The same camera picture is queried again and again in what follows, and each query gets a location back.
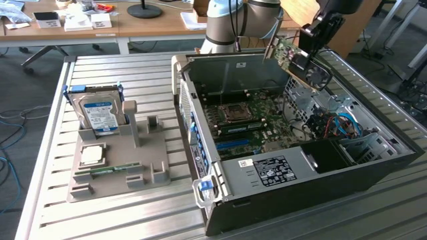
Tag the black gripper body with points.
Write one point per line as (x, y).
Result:
(341, 6)

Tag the green graphics card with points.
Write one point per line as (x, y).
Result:
(287, 50)

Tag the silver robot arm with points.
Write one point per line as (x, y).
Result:
(227, 25)

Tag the wooden cabinet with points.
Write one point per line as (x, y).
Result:
(364, 30)

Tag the perforated metal disk bay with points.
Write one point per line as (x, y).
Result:
(301, 102)

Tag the green motherboard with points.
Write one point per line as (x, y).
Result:
(277, 125)

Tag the metal CPU socket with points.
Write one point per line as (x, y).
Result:
(235, 111)

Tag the white paper stack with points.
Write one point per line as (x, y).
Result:
(191, 22)

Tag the green RAM stick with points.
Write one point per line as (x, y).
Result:
(241, 128)
(107, 169)

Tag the silver chipset heatsink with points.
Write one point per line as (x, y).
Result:
(274, 147)

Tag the black plastic shroud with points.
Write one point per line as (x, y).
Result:
(327, 155)

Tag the grey metal disk bay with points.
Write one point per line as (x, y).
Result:
(370, 147)

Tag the blue expansion slot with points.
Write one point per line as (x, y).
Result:
(234, 144)

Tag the black round lamp base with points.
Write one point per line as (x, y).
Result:
(143, 11)

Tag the grey power supply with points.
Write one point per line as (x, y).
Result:
(234, 175)

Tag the red small item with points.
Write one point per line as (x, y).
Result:
(106, 7)

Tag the white box with label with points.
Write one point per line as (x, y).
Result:
(101, 21)

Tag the black open PC case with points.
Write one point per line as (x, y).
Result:
(301, 205)

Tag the blue case latch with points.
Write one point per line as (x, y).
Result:
(205, 186)

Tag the white flat box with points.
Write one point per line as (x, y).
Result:
(78, 28)

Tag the hard disk with blue label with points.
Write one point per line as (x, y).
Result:
(101, 115)

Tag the white round container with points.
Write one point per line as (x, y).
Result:
(78, 18)

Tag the grey parts rack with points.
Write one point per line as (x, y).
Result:
(127, 150)

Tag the wooden desk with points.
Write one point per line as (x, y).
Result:
(50, 35)

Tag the white box with black top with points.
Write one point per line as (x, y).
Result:
(49, 23)

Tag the silver CPU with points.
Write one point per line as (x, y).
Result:
(91, 155)

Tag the dark desk leg with caster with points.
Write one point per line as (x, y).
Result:
(45, 55)

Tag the white card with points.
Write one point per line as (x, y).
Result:
(17, 25)

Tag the clear plastic bag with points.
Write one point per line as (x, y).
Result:
(14, 15)

